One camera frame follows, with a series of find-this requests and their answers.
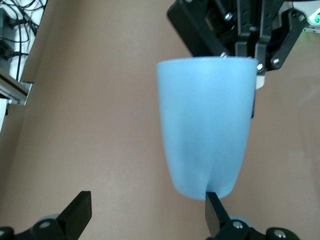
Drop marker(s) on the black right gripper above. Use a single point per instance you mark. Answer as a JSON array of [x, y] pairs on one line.
[[282, 37]]

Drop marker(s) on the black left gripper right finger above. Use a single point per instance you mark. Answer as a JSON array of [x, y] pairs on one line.
[[217, 220]]

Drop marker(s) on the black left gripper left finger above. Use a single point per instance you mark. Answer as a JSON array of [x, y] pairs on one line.
[[75, 217]]

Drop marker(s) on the light blue plastic cup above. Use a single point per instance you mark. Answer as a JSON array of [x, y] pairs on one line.
[[205, 125]]

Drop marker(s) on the brown table cover sheet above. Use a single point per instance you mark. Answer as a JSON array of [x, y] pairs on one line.
[[100, 125]]

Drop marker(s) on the aluminium profile beam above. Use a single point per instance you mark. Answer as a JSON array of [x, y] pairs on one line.
[[15, 87]]

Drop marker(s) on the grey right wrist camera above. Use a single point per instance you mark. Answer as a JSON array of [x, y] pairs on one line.
[[190, 27]]

